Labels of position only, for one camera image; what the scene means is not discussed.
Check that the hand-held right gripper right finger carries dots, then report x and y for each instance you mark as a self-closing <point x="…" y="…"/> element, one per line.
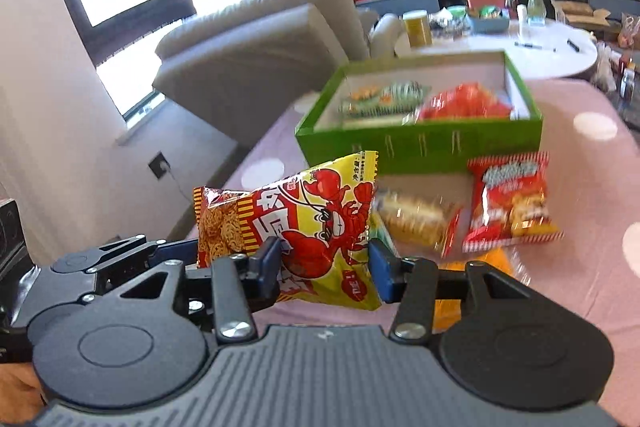
<point x="382" y="272"/>

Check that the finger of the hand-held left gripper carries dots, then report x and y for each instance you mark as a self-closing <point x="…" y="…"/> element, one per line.
<point x="175" y="252"/>

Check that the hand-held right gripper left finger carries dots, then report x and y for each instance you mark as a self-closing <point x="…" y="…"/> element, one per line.
<point x="267" y="267"/>

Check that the clear toast bread packet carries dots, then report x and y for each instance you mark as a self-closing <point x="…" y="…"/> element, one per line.
<point x="415" y="217"/>

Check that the yellow red noodle snack packet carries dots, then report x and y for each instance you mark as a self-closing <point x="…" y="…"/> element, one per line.
<point x="320" y="217"/>

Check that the orange snack packet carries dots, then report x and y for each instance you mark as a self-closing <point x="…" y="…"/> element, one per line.
<point x="492" y="257"/>

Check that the green cardboard box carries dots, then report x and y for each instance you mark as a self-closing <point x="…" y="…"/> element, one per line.
<point x="425" y="147"/>

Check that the red chips packet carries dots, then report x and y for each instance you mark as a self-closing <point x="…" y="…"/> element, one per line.
<point x="505" y="207"/>

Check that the green snack packet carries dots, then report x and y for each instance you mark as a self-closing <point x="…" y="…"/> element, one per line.
<point x="390" y="102"/>

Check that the red bread packet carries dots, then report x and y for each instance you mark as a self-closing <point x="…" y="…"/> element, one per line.
<point x="460" y="104"/>

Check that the black round device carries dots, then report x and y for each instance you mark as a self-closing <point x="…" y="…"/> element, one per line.
<point x="10" y="232"/>

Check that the pink polka dot tablecloth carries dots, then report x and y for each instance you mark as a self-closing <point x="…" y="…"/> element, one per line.
<point x="575" y="257"/>

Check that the beige sofa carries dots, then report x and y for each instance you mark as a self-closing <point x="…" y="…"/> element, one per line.
<point x="250" y="57"/>

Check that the white round table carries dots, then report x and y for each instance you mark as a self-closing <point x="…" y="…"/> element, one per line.
<point x="475" y="47"/>

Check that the yellow can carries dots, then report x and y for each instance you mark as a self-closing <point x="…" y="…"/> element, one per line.
<point x="417" y="29"/>

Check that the blue-grey bowl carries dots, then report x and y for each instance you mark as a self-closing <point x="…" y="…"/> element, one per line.
<point x="490" y="24"/>

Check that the long black pen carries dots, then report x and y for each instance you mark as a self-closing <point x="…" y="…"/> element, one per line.
<point x="535" y="46"/>

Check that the orange tissue box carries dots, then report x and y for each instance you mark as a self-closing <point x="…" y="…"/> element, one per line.
<point x="485" y="0"/>

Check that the small white bottle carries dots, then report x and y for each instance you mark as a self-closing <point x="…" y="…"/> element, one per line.
<point x="522" y="14"/>

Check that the short black pen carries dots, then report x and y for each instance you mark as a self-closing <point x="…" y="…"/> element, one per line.
<point x="573" y="45"/>

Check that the dark round coffee table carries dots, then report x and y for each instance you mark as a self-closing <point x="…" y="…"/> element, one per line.
<point x="630" y="107"/>

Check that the open cardboard box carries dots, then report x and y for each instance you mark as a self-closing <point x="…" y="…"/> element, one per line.
<point x="580" y="14"/>

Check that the plastic bag with fruit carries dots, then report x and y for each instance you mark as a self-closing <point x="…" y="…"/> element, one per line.
<point x="629" y="32"/>

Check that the black wall socket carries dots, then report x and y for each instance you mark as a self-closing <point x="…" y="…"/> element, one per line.
<point x="159" y="164"/>

